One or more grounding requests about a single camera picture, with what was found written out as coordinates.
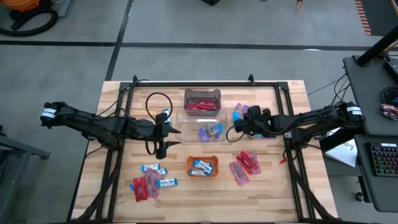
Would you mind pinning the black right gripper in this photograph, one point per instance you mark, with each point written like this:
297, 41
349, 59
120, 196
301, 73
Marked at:
255, 123

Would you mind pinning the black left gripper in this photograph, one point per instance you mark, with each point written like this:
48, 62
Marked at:
162, 137

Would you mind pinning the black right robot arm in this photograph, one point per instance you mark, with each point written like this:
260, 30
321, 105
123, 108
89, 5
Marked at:
311, 119

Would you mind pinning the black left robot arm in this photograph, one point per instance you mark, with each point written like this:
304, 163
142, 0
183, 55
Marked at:
102, 126

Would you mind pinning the candy pile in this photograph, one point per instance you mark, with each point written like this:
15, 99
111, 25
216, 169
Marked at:
390, 111

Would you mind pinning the clear packets inside bin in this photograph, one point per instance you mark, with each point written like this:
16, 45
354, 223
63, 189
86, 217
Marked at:
186, 133

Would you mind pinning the red tag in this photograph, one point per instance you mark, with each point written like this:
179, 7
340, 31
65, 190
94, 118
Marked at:
283, 161

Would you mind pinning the orange plastic bin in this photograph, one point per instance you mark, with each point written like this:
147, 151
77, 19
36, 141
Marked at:
217, 161

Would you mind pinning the grey plastic bin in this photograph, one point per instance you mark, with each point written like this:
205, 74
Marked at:
202, 92

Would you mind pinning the black desk base beam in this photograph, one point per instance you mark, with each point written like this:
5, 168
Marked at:
342, 137

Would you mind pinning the white paper sheet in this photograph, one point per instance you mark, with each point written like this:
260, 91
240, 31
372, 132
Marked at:
345, 152

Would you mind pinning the yellow stick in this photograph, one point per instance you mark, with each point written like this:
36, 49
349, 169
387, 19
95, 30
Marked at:
299, 5

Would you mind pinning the caster wheel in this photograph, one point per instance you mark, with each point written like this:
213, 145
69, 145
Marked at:
359, 197

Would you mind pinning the black equipment base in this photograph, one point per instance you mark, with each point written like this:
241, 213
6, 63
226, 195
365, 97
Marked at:
211, 2

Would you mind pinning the backlit black keyboard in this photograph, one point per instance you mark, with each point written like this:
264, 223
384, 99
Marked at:
385, 158

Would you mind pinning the grey metal table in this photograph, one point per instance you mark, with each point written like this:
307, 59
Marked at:
31, 150

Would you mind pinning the black pole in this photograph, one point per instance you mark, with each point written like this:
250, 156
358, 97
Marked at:
376, 46

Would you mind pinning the dark mat orange edge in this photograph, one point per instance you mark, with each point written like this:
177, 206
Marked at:
382, 15

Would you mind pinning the grey box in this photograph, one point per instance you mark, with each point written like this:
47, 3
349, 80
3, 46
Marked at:
64, 7

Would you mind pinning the orange vacuum cleaner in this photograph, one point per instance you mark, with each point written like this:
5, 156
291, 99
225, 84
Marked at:
21, 4

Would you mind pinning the silver bracket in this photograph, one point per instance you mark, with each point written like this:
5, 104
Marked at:
288, 133

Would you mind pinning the black aluminium table frame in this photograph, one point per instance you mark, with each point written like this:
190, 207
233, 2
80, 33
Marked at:
199, 84

